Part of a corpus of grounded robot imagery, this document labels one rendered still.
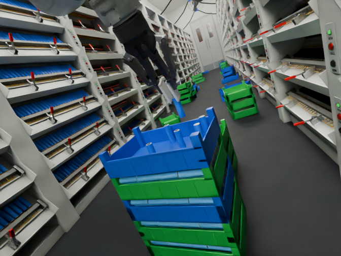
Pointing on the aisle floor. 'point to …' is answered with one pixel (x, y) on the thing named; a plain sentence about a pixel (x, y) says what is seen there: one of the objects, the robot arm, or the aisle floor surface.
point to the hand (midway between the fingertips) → (169, 90)
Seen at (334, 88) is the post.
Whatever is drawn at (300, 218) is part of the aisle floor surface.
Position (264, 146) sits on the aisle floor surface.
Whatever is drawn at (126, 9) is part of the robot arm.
